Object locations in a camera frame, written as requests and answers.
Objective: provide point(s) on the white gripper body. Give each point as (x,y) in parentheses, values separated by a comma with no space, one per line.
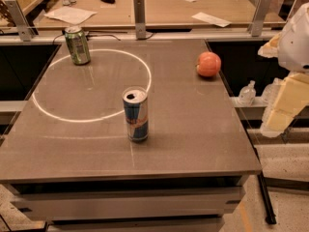
(295,43)

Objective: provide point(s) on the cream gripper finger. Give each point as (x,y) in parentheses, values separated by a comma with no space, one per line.
(270,49)
(287,99)

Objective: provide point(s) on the red bull can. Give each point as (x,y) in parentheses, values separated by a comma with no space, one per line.
(135,100)

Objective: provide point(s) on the green soda can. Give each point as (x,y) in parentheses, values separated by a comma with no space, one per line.
(77,45)

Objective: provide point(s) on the clear sanitizer bottle right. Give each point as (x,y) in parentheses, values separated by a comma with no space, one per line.
(269,92)

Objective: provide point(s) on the clear sanitizer bottle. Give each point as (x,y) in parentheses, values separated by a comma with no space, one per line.
(269,92)
(247,94)

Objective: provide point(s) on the clear sanitizer bottle left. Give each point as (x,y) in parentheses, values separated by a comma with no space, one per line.
(247,94)

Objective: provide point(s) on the orange ball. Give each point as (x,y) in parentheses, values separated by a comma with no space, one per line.
(208,64)

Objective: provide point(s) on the white paper sheet right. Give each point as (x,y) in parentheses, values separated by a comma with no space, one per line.
(211,20)

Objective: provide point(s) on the white table drawer base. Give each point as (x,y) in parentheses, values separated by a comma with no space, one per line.
(185,204)

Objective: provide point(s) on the white paper sheet left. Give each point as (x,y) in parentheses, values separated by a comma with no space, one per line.
(70,15)

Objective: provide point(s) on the metal bracket post right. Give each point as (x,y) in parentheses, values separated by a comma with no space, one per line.
(256,26)

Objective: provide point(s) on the metal bracket post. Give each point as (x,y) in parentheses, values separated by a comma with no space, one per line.
(256,26)
(140,19)
(24,30)

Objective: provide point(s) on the metal bracket post middle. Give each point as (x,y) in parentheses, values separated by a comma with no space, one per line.
(140,19)

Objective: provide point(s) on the metal bracket post left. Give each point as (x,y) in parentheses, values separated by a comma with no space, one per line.
(24,30)

